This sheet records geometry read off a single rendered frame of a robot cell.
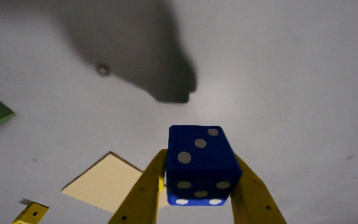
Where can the dark blue die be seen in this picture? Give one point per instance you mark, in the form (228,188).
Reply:
(201,169)

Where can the tan flat mat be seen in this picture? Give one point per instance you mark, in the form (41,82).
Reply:
(106,184)

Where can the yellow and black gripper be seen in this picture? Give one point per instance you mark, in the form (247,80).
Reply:
(251,201)

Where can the yellow die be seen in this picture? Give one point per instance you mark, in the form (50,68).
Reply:
(32,214)

